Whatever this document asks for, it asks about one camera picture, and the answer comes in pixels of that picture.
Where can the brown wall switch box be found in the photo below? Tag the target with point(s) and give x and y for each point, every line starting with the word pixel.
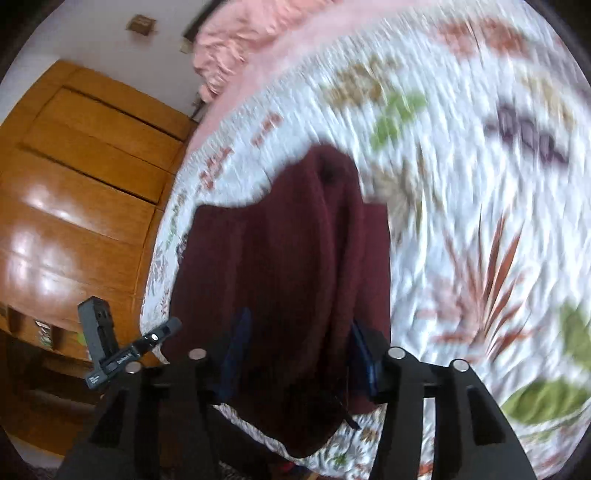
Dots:
pixel 141 25

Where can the maroon pants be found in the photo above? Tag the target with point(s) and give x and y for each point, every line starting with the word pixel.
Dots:
pixel 308 260

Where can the pink fleece blanket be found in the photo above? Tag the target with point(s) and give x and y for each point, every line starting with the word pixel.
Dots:
pixel 262 35

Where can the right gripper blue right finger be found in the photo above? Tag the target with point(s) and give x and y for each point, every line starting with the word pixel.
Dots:
pixel 367 350

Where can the wooden wardrobe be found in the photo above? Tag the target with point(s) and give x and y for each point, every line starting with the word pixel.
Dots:
pixel 87 166

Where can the white floral quilt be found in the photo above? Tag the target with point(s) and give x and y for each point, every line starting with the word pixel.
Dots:
pixel 478 132

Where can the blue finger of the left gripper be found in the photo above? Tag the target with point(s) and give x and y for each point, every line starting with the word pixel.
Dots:
pixel 155 337

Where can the pink bed sheet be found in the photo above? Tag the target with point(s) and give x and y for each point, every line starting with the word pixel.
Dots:
pixel 269 113

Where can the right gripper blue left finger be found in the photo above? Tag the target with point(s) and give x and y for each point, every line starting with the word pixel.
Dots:
pixel 231 355

